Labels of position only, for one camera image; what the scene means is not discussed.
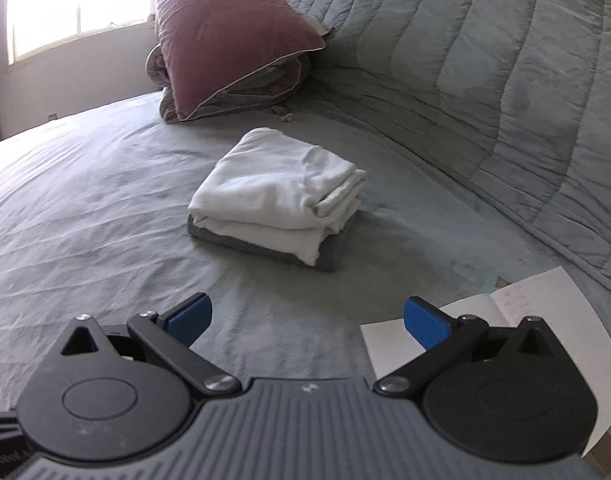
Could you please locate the folded grey duvet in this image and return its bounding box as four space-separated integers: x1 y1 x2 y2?
145 42 313 125

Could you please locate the window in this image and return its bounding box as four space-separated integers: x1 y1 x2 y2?
5 0 163 66

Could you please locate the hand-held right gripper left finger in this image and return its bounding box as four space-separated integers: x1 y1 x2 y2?
50 292 242 397

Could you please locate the white printed sweatshirt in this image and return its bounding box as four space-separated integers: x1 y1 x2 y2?
188 127 367 267

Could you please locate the grey folded sweater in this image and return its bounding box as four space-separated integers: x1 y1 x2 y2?
186 212 353 272

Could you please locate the pink pillow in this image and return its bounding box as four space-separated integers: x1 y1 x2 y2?
152 0 329 122

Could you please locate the grey quilted bedspread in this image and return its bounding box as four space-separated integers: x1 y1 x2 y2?
270 0 611 306

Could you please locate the bed with grey sheet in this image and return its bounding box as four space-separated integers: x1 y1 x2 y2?
0 87 611 466

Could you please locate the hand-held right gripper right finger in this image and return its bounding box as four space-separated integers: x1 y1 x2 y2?
374 296 569 397

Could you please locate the white paper sheet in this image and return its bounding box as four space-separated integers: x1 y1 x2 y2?
359 266 611 460

